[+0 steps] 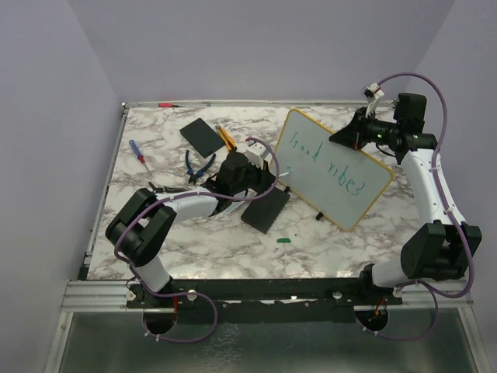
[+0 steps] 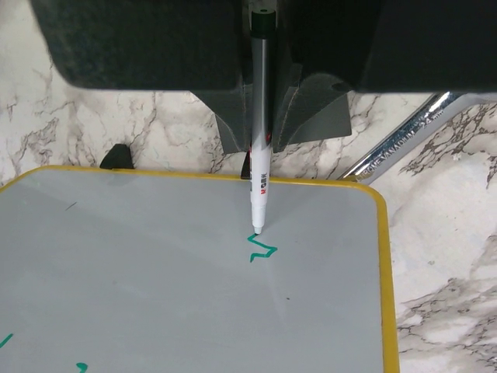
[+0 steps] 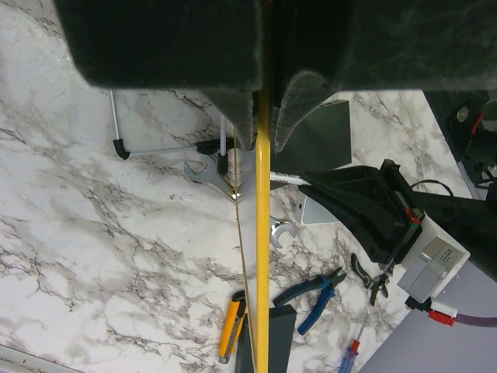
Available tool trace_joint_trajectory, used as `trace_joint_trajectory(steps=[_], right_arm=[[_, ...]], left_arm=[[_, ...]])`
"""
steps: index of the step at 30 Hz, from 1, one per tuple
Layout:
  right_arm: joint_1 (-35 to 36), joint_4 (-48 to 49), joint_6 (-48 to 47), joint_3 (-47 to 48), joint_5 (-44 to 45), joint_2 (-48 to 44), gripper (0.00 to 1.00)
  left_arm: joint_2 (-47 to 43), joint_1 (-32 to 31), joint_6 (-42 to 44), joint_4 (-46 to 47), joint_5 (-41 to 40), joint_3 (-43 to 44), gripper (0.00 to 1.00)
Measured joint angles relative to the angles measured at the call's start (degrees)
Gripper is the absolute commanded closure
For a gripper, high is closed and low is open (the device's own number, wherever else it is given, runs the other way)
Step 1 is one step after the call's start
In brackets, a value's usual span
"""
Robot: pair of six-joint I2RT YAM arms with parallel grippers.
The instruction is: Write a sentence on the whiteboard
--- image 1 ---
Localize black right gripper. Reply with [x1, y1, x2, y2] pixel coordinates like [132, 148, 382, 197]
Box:
[329, 106, 399, 151]

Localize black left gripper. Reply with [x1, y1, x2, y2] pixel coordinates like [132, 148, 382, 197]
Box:
[231, 158, 276, 196]

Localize yellow framed whiteboard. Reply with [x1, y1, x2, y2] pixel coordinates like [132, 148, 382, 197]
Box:
[274, 109, 394, 232]

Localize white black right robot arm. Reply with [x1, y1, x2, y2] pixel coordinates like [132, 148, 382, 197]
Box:
[329, 84, 481, 304]

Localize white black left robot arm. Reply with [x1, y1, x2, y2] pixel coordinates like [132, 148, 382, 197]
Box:
[105, 152, 280, 307]

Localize large dark grey foam block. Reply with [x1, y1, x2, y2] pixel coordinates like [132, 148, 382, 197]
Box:
[241, 188, 290, 234]

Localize white grey rectangular eraser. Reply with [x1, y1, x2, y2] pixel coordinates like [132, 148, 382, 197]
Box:
[224, 200, 245, 214]

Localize yellow black utility knife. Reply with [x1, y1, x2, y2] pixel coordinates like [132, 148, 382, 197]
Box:
[215, 125, 237, 152]

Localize small dark grey foam block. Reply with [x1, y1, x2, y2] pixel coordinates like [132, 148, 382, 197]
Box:
[179, 118, 225, 158]

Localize blue red screwdriver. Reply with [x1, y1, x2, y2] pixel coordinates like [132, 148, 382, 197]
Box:
[128, 140, 150, 173]

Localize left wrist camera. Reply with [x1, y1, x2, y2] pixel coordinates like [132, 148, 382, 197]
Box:
[244, 138, 269, 169]

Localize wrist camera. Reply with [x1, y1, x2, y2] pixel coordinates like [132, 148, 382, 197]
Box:
[244, 138, 269, 169]
[363, 82, 384, 117]

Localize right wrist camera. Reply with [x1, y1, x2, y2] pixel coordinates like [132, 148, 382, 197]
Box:
[363, 82, 384, 117]

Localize blue handled pliers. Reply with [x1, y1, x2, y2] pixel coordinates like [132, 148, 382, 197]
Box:
[184, 149, 217, 185]

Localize black front mounting rail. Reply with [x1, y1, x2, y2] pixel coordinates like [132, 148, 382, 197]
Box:
[127, 274, 402, 323]

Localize red marker on rail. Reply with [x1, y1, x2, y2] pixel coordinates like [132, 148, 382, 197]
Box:
[158, 102, 182, 108]

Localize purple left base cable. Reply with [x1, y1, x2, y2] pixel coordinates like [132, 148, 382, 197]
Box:
[143, 290, 220, 344]

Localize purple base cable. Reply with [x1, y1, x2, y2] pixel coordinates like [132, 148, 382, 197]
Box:
[359, 279, 440, 342]
[143, 290, 220, 344]

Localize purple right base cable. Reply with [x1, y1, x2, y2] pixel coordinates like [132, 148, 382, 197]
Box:
[359, 279, 440, 342]

